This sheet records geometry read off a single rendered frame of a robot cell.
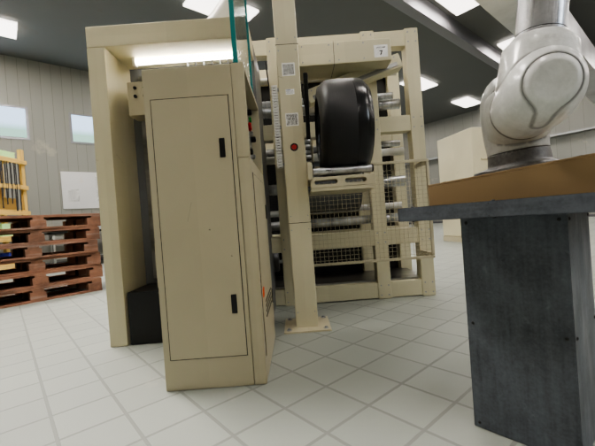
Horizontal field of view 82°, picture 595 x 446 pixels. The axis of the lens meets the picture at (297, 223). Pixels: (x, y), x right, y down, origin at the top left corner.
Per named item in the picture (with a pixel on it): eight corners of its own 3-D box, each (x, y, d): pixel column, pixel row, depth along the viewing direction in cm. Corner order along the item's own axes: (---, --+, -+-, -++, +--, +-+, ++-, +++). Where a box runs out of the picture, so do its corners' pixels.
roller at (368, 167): (312, 175, 191) (311, 167, 191) (311, 176, 196) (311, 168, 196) (374, 171, 192) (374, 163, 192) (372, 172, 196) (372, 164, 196)
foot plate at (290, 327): (284, 334, 193) (283, 330, 193) (285, 320, 220) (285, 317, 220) (331, 331, 193) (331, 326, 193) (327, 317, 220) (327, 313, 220)
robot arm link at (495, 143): (541, 151, 103) (530, 80, 104) (565, 139, 86) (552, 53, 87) (481, 161, 109) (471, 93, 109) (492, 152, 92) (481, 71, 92)
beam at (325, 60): (298, 66, 224) (297, 43, 224) (298, 81, 249) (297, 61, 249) (392, 59, 224) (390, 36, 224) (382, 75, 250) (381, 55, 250)
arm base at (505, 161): (577, 164, 98) (574, 145, 98) (542, 165, 86) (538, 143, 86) (509, 177, 113) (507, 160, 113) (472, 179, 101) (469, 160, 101)
